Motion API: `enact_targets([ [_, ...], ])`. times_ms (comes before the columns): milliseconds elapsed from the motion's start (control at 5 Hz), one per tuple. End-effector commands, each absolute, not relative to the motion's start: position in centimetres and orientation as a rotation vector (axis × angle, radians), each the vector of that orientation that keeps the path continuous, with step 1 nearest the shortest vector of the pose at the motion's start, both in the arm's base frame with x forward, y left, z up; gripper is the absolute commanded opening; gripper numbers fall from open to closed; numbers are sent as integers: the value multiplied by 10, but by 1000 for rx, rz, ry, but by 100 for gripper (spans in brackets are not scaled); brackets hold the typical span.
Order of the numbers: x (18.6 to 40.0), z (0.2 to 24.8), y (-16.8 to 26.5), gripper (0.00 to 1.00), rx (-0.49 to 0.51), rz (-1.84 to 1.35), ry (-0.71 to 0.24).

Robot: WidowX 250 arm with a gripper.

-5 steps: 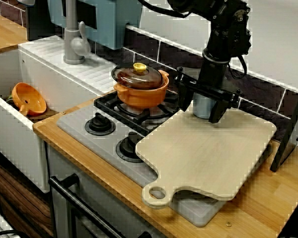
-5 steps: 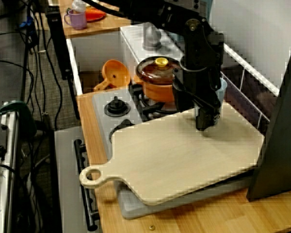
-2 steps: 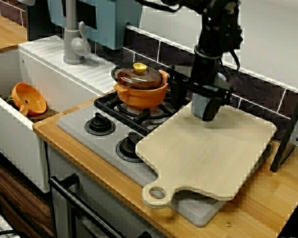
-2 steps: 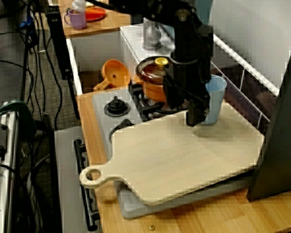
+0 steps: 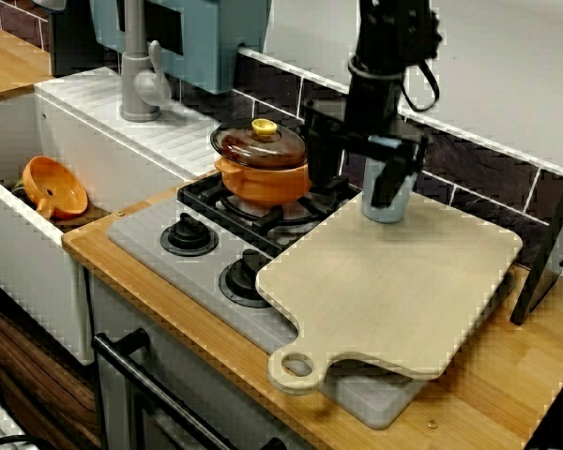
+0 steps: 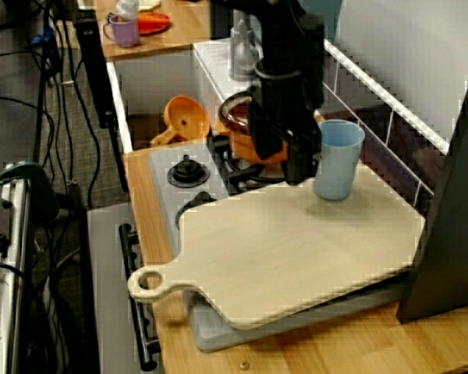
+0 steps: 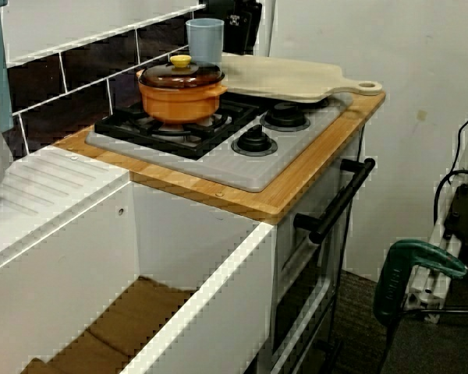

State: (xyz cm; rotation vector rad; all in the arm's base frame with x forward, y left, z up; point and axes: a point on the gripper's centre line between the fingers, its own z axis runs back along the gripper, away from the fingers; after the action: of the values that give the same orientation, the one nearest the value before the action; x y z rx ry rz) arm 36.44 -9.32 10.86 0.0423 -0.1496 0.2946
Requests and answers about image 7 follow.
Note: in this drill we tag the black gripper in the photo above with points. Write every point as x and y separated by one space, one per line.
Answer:
243 4

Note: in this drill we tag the light blue plastic cup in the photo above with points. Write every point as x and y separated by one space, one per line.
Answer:
204 43

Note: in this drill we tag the smoked glass lid yellow knob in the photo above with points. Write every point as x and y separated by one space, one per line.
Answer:
179 80

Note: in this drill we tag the black stove knob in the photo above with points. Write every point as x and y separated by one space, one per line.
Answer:
253 142
284 117

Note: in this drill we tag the orange toy pot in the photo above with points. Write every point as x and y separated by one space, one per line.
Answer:
179 105

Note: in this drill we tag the grey toy stove panel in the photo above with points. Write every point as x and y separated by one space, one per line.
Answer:
238 171

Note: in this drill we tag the black burner grate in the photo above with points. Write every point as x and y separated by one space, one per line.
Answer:
117 126

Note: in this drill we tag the dark tiled backsplash panel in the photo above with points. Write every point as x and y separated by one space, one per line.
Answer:
82 66

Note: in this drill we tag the white oven door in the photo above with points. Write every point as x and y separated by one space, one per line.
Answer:
286 253

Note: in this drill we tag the white toy sink unit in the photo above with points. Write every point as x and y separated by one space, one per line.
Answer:
62 253

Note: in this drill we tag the green power drill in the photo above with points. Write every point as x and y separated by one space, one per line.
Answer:
390 288

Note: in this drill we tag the brown cloth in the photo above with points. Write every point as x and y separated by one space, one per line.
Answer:
132 323

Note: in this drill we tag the aluminium frame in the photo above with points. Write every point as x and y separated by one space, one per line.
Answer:
421 292

